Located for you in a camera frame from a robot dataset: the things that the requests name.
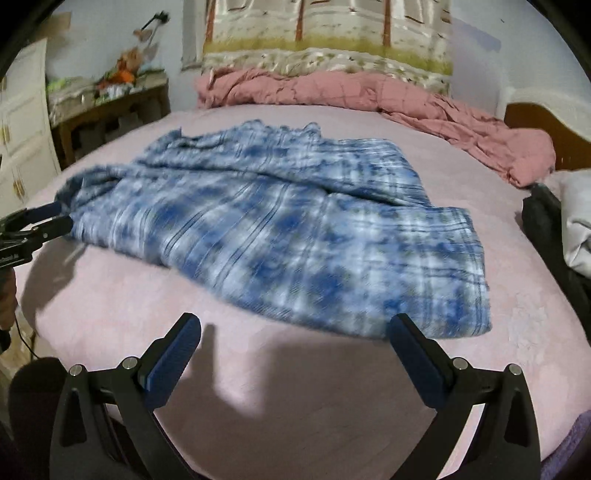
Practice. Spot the printed curtain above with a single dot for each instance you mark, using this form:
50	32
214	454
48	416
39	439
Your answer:
332	41

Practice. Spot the wall lamp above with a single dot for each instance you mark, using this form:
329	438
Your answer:
154	25

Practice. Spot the blue plaid shirt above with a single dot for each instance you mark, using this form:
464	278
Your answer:
286	230

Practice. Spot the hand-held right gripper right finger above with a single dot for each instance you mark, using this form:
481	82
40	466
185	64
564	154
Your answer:
415	360

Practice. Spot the patterned table cover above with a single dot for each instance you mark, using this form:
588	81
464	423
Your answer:
78	99

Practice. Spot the wooden headboard with white trim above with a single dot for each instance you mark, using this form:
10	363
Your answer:
549	134

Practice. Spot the orange toy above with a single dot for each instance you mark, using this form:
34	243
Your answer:
124	69

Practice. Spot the black cloth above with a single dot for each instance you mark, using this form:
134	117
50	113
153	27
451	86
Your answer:
549	240

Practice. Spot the pink checked quilt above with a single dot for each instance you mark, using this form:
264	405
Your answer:
351	94

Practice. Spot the white cloth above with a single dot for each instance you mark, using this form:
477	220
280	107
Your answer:
577	221

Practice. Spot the person's left forearm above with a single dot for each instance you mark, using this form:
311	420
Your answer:
7	300

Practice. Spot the wooden side table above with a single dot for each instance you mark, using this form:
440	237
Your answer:
111	124

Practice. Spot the pink bed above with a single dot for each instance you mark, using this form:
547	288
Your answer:
323	406

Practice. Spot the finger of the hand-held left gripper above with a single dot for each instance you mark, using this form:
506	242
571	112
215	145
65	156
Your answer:
44	211
53	228

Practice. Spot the white dresser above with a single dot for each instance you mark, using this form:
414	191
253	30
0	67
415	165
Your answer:
23	124

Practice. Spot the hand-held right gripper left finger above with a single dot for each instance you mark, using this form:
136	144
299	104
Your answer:
170	367

